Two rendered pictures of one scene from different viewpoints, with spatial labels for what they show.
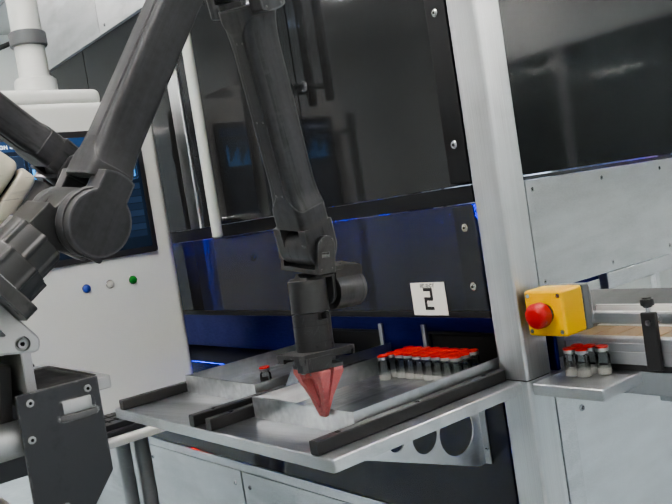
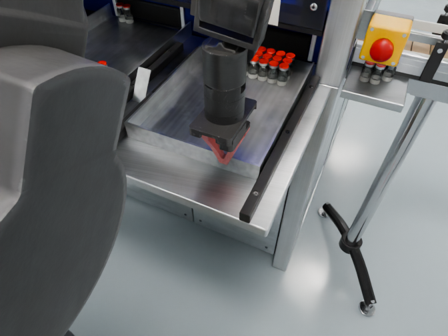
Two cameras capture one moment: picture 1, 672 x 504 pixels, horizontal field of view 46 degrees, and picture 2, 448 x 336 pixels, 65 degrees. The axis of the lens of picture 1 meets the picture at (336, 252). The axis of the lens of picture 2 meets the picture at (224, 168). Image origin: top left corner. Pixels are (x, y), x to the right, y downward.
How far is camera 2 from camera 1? 85 cm
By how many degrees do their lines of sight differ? 50
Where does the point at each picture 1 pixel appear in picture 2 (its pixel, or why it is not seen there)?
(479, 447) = not seen: hidden behind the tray
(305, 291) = (233, 67)
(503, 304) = (340, 29)
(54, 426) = not seen: outside the picture
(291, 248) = (223, 13)
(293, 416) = (179, 149)
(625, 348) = (405, 61)
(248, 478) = not seen: hidden behind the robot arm
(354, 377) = (186, 71)
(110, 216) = (80, 226)
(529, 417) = (329, 109)
